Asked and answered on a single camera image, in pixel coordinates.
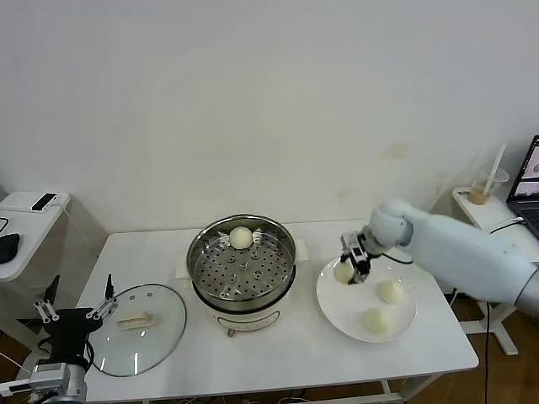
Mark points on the white side table with phone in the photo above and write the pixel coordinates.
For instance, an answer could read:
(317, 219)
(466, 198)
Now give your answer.
(38, 235)

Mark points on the white round plate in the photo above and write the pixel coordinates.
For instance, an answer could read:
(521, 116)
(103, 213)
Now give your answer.
(349, 320)

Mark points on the clear plastic drink cup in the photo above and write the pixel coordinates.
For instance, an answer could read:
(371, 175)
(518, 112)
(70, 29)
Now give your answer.
(480, 195)

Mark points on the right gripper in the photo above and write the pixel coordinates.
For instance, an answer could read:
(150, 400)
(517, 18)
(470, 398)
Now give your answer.
(364, 248)

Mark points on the large white table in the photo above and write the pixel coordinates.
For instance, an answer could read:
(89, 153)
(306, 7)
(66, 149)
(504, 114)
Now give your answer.
(252, 362)

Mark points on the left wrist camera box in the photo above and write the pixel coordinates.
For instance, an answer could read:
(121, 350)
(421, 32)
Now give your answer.
(48, 372)

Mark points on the flat white box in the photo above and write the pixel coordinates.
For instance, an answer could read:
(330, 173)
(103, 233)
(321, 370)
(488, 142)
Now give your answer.
(17, 202)

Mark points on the white steamed baozi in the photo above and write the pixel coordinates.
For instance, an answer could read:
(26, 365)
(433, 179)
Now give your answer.
(391, 291)
(241, 237)
(377, 321)
(342, 273)

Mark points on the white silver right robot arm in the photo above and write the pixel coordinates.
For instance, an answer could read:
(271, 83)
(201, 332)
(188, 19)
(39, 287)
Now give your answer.
(455, 244)

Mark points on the black laptop beside cup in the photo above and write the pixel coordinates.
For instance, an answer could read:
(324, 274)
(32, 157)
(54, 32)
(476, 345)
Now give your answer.
(526, 206)

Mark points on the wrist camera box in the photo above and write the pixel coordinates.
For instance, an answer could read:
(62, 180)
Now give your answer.
(349, 240)
(48, 372)

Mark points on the black cloth pouch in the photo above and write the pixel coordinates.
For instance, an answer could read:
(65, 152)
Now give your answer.
(8, 248)

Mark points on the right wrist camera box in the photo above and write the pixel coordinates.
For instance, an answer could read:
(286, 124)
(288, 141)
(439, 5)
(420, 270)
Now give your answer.
(349, 240)

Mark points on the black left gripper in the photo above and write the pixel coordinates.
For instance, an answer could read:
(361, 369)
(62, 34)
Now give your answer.
(67, 332)

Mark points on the stainless steel steamer pot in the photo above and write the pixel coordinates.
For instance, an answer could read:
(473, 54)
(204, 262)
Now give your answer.
(278, 252)

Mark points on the white side table with cup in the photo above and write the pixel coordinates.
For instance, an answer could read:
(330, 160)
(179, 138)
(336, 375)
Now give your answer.
(476, 206)

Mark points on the iced coffee cup with straw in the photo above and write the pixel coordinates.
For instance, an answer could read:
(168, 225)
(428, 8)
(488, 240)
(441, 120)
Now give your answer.
(499, 157)

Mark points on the cream electric cooker base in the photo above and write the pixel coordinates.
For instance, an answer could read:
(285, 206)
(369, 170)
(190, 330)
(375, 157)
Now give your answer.
(252, 320)

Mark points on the black screen smartphone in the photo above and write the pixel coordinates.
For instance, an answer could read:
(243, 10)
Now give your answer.
(44, 202)

